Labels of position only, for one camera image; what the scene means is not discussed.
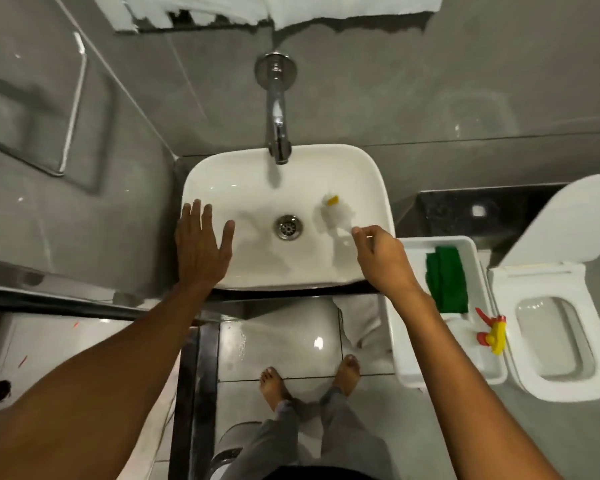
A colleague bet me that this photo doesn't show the person's right hand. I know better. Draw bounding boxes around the person's right hand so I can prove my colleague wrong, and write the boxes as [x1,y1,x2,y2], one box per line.
[351,225,422,296]

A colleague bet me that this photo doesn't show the person's left hand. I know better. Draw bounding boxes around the person's left hand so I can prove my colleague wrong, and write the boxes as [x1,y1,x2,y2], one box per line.
[174,199,236,291]

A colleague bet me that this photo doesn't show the person's left forearm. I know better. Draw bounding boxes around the person's left forearm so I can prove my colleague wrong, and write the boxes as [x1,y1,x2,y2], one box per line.
[0,280,217,480]

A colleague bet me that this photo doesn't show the person's right forearm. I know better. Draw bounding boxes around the person's right forearm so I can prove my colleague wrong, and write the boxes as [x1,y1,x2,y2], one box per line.
[384,285,565,480]

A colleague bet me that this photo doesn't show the chrome sink drain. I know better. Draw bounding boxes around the chrome sink drain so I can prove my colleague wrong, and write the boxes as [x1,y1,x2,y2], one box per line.
[274,214,304,241]

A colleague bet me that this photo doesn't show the white ceramic sink basin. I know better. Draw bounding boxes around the white ceramic sink basin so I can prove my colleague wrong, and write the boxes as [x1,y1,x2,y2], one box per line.
[181,144,397,291]

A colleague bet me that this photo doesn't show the white cloth on floor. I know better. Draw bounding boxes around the white cloth on floor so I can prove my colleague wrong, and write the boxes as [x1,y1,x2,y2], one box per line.
[332,294,394,356]

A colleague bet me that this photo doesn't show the black stone counter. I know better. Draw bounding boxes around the black stone counter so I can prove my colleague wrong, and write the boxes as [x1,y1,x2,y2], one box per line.
[395,183,569,241]

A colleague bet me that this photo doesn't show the green cleaning cloth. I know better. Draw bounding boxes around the green cleaning cloth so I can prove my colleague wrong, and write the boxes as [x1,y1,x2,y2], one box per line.
[425,246,470,315]

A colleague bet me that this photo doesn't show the white plastic tray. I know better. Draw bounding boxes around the white plastic tray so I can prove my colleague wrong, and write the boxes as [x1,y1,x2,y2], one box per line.
[384,236,509,388]

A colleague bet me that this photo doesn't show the person's right foot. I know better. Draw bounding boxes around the person's right foot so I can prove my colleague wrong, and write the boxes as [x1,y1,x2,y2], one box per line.
[332,355,362,398]

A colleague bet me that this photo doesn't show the person's foot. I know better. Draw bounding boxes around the person's foot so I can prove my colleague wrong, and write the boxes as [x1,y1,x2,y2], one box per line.
[332,355,362,398]
[259,367,294,413]

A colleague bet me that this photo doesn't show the person's left foot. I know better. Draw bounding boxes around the person's left foot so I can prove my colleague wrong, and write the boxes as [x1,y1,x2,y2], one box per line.
[259,367,294,413]

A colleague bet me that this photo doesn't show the black metal sink stand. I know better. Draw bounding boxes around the black metal sink stand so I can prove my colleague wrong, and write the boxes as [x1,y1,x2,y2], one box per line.
[0,282,381,480]

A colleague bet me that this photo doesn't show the spray bottle with yellow nozzle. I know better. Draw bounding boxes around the spray bottle with yellow nozzle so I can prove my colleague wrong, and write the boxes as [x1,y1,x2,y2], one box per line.
[445,307,508,356]

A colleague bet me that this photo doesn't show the white toilet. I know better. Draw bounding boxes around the white toilet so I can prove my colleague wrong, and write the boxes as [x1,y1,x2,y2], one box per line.
[487,171,600,403]

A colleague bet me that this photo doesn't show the grey trousers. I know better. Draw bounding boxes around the grey trousers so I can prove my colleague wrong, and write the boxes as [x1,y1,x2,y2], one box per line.
[234,387,397,480]

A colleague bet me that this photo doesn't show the chrome round bin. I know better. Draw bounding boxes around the chrome round bin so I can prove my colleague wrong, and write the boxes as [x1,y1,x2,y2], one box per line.
[209,421,264,480]

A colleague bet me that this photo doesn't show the white hanging towel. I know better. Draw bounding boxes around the white hanging towel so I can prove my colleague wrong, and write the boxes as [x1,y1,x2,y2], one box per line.
[91,0,445,33]

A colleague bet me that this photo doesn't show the chrome wall faucet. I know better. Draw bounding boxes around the chrome wall faucet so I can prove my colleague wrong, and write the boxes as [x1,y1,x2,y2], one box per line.
[254,52,298,166]

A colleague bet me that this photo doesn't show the chrome wall towel rail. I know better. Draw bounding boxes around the chrome wall towel rail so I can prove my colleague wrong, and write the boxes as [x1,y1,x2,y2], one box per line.
[0,32,88,177]

